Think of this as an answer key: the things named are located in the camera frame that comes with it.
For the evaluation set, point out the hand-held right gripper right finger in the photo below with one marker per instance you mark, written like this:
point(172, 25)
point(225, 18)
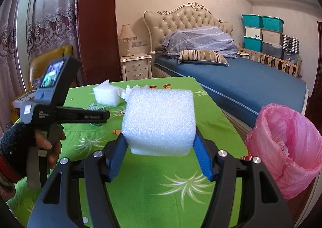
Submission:
point(203, 157)

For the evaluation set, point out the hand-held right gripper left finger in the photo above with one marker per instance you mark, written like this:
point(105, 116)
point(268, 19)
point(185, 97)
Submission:
point(118, 157)

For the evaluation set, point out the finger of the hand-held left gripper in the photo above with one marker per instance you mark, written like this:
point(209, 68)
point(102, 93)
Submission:
point(106, 115)

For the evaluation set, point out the green mesh scrap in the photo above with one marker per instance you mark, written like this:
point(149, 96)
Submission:
point(95, 107)

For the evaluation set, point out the white foam block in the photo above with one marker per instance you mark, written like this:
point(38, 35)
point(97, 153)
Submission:
point(158, 122)
point(107, 94)

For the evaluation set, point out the pink bag lined bin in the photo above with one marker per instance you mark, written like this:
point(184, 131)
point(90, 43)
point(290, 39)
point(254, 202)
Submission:
point(276, 130)

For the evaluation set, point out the person's left forearm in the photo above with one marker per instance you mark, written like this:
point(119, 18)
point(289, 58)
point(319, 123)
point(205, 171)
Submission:
point(15, 145)

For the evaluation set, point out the person's left hand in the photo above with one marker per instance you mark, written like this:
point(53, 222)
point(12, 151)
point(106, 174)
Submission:
point(44, 142)

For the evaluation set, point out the white printed box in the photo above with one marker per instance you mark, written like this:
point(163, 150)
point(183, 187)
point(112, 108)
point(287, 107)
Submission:
point(25, 99)

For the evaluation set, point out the crumpled white tissue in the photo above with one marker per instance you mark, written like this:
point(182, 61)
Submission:
point(124, 92)

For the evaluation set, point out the yellow leather armchair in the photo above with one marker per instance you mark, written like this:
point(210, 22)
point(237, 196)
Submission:
point(50, 60)

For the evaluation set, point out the green printed tablecloth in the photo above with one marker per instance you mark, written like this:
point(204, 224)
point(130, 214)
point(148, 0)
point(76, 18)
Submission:
point(140, 205)

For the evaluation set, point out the cream nightstand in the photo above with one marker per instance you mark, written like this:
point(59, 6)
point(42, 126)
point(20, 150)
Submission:
point(137, 67)

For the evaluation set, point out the pink lace curtain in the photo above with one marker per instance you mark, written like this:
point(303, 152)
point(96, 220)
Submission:
point(12, 49)
point(52, 16)

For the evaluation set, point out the crumpled printed paper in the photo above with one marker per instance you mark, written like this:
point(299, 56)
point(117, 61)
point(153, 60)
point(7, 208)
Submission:
point(283, 149)

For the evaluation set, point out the blue bed mattress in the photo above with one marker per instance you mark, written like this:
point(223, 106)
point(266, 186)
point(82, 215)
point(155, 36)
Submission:
point(246, 87)

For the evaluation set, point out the table lamp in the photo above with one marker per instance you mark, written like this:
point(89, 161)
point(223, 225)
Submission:
point(125, 33)

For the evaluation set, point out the red-brown wooden panel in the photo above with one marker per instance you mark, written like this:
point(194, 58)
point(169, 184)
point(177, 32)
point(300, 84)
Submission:
point(98, 29)

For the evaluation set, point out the striped pillow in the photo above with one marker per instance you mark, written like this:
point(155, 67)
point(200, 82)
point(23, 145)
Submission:
point(203, 57)

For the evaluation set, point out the blue-grey duvet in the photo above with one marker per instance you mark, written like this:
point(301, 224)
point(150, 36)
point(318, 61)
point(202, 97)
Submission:
point(201, 40)

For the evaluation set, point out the beige tufted headboard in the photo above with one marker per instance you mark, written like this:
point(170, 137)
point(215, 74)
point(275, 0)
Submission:
point(181, 19)

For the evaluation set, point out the teal storage box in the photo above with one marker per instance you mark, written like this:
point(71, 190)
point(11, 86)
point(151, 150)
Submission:
point(252, 20)
point(273, 23)
point(252, 44)

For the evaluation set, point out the grey clear storage box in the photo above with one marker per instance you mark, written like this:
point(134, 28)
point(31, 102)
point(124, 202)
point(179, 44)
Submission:
point(272, 50)

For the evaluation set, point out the white storage box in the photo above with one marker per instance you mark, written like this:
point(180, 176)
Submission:
point(253, 33)

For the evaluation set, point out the beige storage box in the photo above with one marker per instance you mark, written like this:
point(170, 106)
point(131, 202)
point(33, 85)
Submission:
point(271, 37)

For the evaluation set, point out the checkered bag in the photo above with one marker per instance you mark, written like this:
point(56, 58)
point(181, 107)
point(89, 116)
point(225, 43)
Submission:
point(290, 41)

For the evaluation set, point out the wall switch panel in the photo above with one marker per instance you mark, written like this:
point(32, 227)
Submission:
point(139, 43)

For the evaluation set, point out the wooden crib rail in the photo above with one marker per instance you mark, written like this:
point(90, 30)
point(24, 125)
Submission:
point(271, 63)

